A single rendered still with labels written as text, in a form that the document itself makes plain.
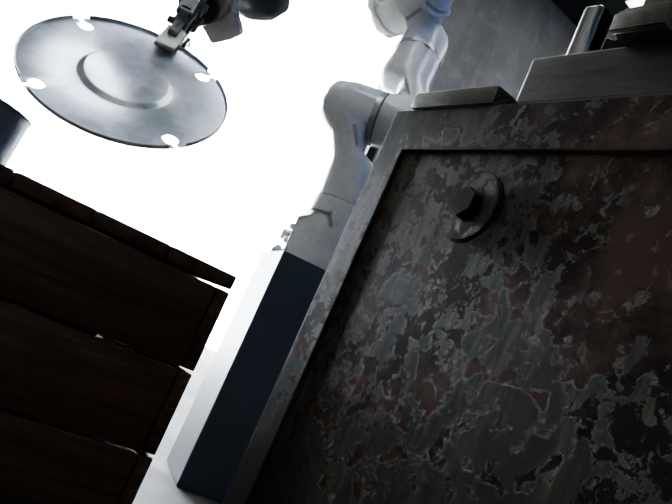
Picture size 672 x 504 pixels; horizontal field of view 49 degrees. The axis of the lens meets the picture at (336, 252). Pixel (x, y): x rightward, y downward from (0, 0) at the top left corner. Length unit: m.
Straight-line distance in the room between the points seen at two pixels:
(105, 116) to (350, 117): 0.59
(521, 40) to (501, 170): 6.68
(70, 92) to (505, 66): 6.41
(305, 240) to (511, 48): 6.05
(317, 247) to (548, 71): 0.67
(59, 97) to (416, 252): 0.50
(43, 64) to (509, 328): 0.70
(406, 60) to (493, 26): 5.64
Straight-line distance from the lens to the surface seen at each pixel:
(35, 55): 1.09
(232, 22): 1.40
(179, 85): 1.12
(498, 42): 7.22
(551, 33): 7.76
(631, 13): 0.80
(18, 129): 1.48
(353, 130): 1.46
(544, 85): 0.86
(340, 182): 1.42
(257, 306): 1.34
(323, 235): 1.40
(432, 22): 1.66
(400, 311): 0.78
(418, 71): 1.56
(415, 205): 0.84
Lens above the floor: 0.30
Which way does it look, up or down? 8 degrees up
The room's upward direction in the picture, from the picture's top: 24 degrees clockwise
